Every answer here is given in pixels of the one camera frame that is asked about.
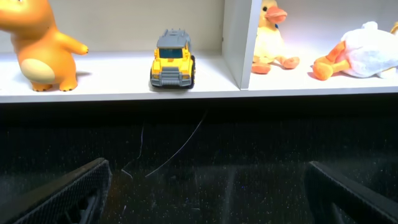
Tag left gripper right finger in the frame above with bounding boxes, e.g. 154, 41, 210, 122
303, 161, 398, 224

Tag yellow plush duck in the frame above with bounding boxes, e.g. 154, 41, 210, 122
251, 0, 301, 75

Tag white plush duck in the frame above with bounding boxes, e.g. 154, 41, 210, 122
312, 21, 398, 82

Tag grey and yellow toy truck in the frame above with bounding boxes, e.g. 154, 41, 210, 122
149, 28, 197, 90

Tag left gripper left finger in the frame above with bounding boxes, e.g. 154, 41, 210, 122
0, 157, 113, 224

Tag yellow rubber duck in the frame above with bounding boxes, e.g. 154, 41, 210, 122
0, 0, 90, 93

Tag white shelf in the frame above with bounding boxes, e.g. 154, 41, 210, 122
0, 0, 398, 105

